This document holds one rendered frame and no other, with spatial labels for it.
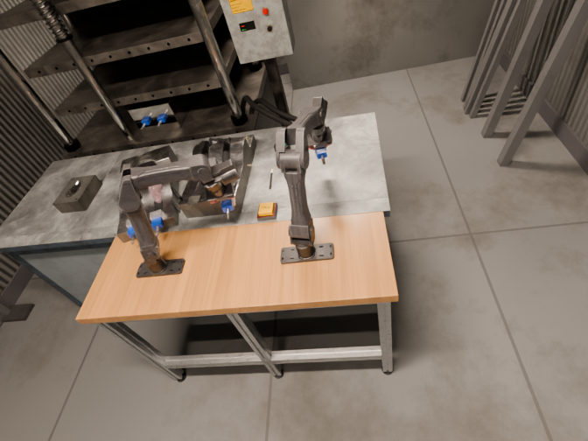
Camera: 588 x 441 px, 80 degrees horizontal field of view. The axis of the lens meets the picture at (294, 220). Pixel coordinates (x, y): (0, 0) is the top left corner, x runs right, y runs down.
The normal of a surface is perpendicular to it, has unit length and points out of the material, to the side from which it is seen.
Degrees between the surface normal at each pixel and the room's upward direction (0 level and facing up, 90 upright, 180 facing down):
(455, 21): 90
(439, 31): 90
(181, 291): 0
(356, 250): 0
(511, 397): 0
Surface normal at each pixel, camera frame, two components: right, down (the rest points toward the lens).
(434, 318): -0.22, -0.65
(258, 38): -0.07, 0.75
